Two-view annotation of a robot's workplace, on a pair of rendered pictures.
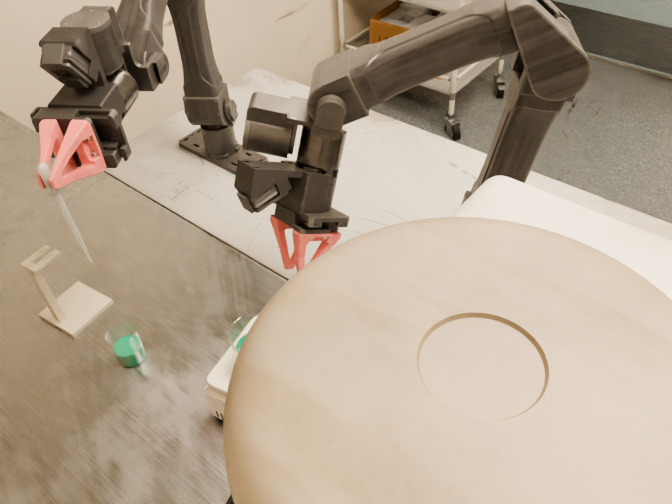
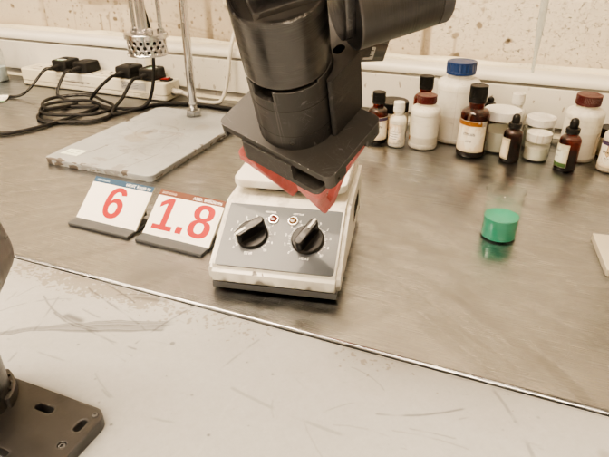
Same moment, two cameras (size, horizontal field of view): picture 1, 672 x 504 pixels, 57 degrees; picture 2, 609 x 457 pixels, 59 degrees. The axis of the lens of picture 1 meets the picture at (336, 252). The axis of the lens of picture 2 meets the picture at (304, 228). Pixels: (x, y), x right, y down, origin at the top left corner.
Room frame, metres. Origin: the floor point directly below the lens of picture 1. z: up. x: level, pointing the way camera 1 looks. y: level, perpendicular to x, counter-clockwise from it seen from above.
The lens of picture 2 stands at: (0.99, -0.10, 1.21)
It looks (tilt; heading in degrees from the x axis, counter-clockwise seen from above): 29 degrees down; 160
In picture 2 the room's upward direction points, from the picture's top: straight up
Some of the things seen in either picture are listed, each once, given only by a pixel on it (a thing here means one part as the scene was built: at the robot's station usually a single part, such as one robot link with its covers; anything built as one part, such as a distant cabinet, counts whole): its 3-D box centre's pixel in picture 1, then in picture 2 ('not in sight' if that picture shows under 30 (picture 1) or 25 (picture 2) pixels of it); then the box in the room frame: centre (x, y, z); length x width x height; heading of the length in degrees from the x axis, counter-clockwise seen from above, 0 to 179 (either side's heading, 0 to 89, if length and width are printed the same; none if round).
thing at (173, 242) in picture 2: not in sight; (180, 221); (0.42, -0.04, 0.92); 0.09 x 0.06 x 0.04; 47
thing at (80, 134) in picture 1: (59, 158); not in sight; (0.59, 0.30, 1.22); 0.09 x 0.07 x 0.07; 170
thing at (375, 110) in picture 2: not in sight; (377, 116); (0.20, 0.32, 0.94); 0.03 x 0.03 x 0.08
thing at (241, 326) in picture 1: (253, 349); not in sight; (0.45, 0.11, 1.02); 0.06 x 0.05 x 0.08; 104
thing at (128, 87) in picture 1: (108, 91); not in sight; (0.71, 0.27, 1.23); 0.07 x 0.06 x 0.07; 170
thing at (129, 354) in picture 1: (126, 344); (502, 213); (0.54, 0.31, 0.93); 0.04 x 0.04 x 0.06
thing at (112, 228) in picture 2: not in sight; (111, 206); (0.35, -0.11, 0.92); 0.09 x 0.06 x 0.04; 47
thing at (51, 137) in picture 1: (70, 158); not in sight; (0.58, 0.29, 1.22); 0.09 x 0.07 x 0.07; 170
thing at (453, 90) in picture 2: not in sight; (457, 101); (0.23, 0.45, 0.96); 0.07 x 0.07 x 0.13
